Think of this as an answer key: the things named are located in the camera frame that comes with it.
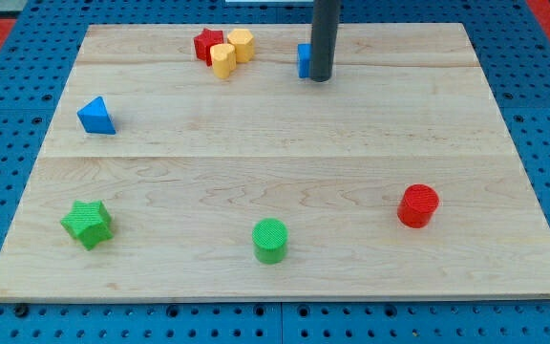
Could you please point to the blue cube block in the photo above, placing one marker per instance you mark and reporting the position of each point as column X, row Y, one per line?
column 303, row 60

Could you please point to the yellow hexagon block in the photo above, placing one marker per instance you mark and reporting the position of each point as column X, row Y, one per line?
column 244, row 43

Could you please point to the green cylinder block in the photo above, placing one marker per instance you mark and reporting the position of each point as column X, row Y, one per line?
column 269, row 238

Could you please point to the light wooden board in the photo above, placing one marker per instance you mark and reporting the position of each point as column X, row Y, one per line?
column 197, row 161

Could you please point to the yellow heart block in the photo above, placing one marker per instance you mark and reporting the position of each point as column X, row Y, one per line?
column 223, row 58

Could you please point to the red cylinder block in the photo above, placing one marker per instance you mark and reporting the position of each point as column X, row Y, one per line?
column 418, row 205

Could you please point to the red star block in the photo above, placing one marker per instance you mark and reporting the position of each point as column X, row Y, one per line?
column 203, row 43

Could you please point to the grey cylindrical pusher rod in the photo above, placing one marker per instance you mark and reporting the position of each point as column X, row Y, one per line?
column 324, row 28

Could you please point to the blue triangle block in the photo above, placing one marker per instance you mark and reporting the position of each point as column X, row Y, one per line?
column 95, row 118

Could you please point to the green star block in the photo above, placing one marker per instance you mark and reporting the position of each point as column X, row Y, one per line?
column 88, row 223

